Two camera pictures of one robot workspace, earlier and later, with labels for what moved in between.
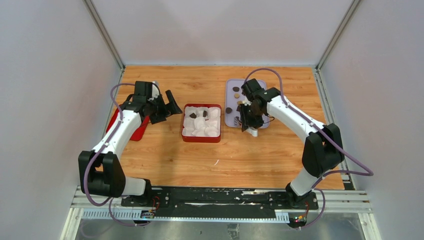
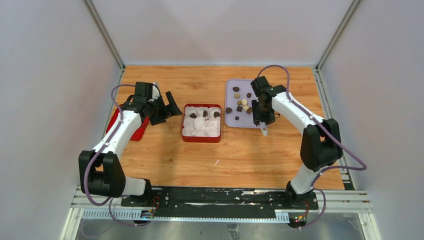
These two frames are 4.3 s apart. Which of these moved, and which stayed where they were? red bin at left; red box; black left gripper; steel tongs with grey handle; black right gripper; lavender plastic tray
Moved: steel tongs with grey handle; black right gripper
Stayed: lavender plastic tray; black left gripper; red box; red bin at left
